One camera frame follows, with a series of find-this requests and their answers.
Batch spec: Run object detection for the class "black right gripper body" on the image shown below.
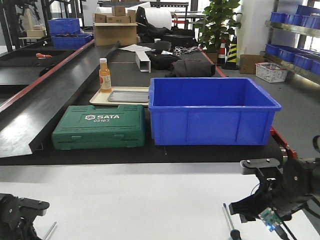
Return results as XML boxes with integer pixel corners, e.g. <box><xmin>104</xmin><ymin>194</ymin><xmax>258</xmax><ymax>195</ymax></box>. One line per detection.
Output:
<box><xmin>229</xmin><ymin>158</ymin><xmax>320</xmax><ymax>223</ymax></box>

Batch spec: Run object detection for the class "blue bin with tools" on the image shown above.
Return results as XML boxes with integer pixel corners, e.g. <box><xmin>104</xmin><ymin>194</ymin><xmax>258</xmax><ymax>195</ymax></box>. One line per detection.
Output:
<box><xmin>48</xmin><ymin>18</ymin><xmax>93</xmax><ymax>50</ymax></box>

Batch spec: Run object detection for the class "striped traffic cone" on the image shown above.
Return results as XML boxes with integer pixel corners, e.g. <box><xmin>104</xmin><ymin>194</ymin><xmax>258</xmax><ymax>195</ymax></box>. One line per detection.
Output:
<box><xmin>222</xmin><ymin>36</ymin><xmax>239</xmax><ymax>70</ymax></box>

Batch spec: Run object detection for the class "green SATA tool case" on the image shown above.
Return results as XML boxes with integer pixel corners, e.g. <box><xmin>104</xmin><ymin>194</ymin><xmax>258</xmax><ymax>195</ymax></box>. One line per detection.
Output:
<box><xmin>51</xmin><ymin>104</ymin><xmax>145</xmax><ymax>150</ymax></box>

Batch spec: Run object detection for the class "black bag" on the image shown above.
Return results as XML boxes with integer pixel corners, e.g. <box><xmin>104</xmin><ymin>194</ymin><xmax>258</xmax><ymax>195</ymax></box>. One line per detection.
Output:
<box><xmin>165</xmin><ymin>59</ymin><xmax>216</xmax><ymax>78</ymax></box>

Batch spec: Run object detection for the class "white wire basket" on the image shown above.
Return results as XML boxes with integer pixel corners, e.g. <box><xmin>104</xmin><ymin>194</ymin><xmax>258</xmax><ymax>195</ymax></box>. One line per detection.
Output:
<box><xmin>255</xmin><ymin>62</ymin><xmax>288</xmax><ymax>83</ymax></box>

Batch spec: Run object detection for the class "large blue plastic bin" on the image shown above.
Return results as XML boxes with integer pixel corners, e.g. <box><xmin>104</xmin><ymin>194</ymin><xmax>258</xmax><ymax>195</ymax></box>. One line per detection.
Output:
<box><xmin>148</xmin><ymin>77</ymin><xmax>282</xmax><ymax>146</ymax></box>

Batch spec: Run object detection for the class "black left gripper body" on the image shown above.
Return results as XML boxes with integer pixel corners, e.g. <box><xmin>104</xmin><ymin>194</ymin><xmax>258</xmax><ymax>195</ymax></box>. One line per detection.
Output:
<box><xmin>0</xmin><ymin>193</ymin><xmax>50</xmax><ymax>240</ymax></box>

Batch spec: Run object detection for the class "green potted plant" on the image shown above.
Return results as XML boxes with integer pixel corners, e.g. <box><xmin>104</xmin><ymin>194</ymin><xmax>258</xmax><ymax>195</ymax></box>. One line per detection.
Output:
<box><xmin>197</xmin><ymin>0</ymin><xmax>242</xmax><ymax>51</ymax></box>

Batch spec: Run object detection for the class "brown cardboard box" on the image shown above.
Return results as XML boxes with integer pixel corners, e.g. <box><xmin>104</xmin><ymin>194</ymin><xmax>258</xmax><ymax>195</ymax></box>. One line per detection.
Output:
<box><xmin>239</xmin><ymin>54</ymin><xmax>265</xmax><ymax>75</ymax></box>

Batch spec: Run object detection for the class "orange juice bottle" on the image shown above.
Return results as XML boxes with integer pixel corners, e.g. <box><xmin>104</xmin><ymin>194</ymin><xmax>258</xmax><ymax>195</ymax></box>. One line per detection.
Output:
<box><xmin>98</xmin><ymin>58</ymin><xmax>112</xmax><ymax>93</ymax></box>

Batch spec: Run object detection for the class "open cardboard box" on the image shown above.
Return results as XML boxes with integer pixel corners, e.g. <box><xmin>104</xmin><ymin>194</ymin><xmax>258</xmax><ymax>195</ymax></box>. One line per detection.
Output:
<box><xmin>93</xmin><ymin>6</ymin><xmax>137</xmax><ymax>47</ymax></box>

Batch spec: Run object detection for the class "white square tube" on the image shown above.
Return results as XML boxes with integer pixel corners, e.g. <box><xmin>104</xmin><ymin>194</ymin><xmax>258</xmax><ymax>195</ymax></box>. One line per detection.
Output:
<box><xmin>135</xmin><ymin>51</ymin><xmax>151</xmax><ymax>73</ymax></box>

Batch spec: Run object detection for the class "orange handled tool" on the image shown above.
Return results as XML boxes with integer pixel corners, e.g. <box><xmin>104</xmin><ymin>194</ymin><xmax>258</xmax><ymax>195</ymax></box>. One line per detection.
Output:
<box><xmin>35</xmin><ymin>52</ymin><xmax>53</xmax><ymax>59</ymax></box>

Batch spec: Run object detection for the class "small metal tray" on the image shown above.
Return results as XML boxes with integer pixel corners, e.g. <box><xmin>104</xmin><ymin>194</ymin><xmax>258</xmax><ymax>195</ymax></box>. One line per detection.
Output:
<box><xmin>107</xmin><ymin>90</ymin><xmax>149</xmax><ymax>103</ymax></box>

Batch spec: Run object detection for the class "beige plastic tray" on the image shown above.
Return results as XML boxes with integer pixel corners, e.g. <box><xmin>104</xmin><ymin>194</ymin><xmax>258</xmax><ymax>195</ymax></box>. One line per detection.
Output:
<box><xmin>89</xmin><ymin>86</ymin><xmax>149</xmax><ymax>106</ymax></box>

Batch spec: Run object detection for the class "green black screwdriver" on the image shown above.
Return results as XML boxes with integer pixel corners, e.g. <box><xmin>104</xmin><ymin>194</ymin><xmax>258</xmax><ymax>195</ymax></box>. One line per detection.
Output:
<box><xmin>223</xmin><ymin>203</ymin><xmax>242</xmax><ymax>240</ymax></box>
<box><xmin>42</xmin><ymin>221</ymin><xmax>57</xmax><ymax>240</ymax></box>

